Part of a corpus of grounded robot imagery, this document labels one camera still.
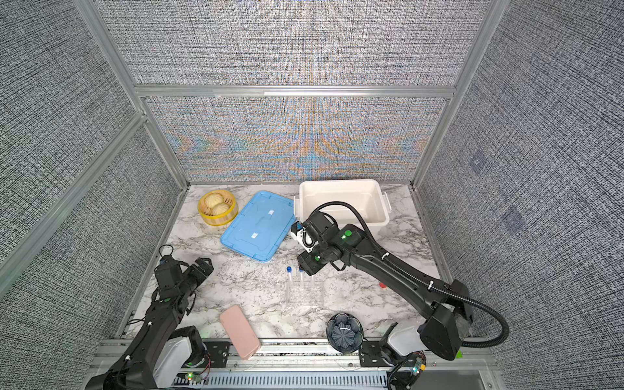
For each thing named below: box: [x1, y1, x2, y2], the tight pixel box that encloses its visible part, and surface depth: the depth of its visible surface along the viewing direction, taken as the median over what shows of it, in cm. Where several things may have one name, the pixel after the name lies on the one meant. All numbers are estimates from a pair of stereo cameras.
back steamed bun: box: [204, 192, 225, 208], surface depth 108 cm
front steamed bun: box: [212, 202, 230, 216], surface depth 105 cm
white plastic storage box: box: [293, 179, 392, 234], surface depth 102 cm
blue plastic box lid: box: [220, 190, 296, 263], surface depth 106 cm
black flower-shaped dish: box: [325, 312, 364, 355], surface depth 77 cm
